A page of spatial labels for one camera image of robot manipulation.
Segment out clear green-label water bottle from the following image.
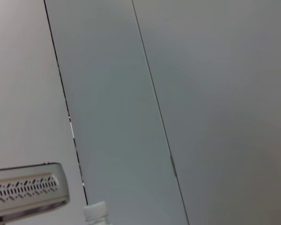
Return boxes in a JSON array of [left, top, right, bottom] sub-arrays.
[[82, 201, 112, 225]]

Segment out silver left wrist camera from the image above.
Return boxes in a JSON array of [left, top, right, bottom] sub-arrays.
[[0, 162, 71, 223]]

